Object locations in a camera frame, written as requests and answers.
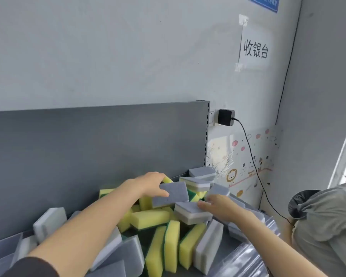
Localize person's right hand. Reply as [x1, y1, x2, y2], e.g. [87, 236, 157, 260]
[197, 194, 249, 226]

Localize person's left hand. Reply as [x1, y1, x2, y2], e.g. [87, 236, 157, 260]
[124, 171, 170, 201]

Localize grey sponge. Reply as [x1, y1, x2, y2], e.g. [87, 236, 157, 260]
[152, 181, 190, 209]

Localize grey and white sponge block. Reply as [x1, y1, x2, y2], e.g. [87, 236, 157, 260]
[174, 201, 213, 225]

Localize person's left forearm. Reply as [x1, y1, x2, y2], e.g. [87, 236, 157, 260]
[26, 182, 139, 270]

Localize person's right forearm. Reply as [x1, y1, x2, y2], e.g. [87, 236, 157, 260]
[236, 213, 330, 277]

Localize pile of yellow green sponges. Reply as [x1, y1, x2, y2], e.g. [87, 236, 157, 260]
[99, 176, 209, 277]

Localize clear plastic shelf divider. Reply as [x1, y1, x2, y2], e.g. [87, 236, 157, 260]
[0, 231, 24, 267]
[218, 209, 281, 277]

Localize grey metal shelf back panel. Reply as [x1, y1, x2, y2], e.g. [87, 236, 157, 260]
[0, 100, 211, 245]

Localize black power adapter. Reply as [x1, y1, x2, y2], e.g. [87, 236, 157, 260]
[217, 109, 236, 127]

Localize black sleeve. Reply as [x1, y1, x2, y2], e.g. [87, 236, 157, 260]
[1, 257, 60, 277]

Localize white paper sign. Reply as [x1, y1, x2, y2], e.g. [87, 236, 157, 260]
[238, 25, 271, 70]

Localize cartoon wall sticker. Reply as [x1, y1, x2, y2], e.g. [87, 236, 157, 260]
[205, 128, 278, 199]

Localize black adapter cable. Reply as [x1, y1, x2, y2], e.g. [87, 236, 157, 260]
[233, 118, 293, 226]

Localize white door frame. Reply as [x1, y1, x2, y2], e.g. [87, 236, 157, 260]
[328, 103, 346, 189]

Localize thin black wall cable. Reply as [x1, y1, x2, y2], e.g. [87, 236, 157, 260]
[275, 0, 304, 126]

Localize blue wall sign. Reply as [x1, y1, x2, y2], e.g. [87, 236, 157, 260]
[246, 0, 280, 13]

